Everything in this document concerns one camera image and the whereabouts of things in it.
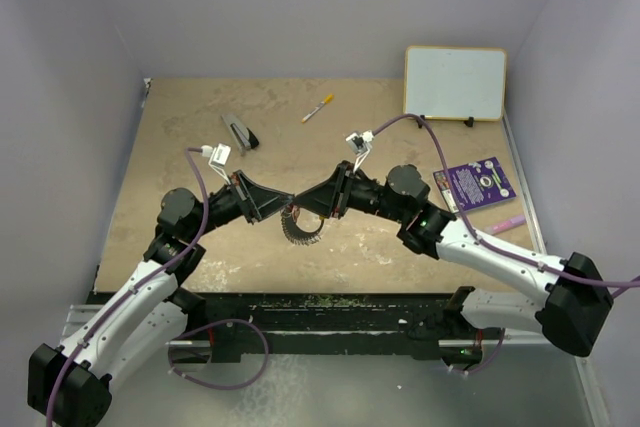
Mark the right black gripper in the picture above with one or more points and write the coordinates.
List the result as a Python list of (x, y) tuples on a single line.
[(332, 195)]

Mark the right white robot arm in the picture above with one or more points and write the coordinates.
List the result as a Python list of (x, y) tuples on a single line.
[(565, 300)]

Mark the silver black stapler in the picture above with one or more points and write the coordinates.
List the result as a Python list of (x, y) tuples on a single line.
[(245, 139)]

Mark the pink eraser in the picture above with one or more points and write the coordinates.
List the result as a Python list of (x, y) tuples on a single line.
[(506, 225)]

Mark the small whiteboard yellow frame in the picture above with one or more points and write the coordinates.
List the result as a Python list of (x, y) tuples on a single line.
[(455, 83)]

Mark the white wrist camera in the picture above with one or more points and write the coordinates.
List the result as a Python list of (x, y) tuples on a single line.
[(217, 157), (361, 145)]

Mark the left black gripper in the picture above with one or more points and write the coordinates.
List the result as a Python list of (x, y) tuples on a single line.
[(260, 201)]

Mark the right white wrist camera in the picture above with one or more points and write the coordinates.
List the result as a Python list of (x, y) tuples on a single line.
[(361, 145)]

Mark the red key tag with key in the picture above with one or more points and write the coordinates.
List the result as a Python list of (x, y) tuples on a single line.
[(293, 213)]

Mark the purple booklet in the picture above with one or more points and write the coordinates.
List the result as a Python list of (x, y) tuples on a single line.
[(474, 185)]

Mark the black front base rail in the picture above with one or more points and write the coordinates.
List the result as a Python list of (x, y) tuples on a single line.
[(420, 326)]

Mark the white yellow marker pen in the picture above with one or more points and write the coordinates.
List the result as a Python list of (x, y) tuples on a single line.
[(328, 99)]

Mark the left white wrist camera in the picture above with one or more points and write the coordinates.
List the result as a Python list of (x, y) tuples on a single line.
[(217, 157)]

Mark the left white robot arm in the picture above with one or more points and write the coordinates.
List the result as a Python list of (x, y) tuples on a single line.
[(74, 383)]

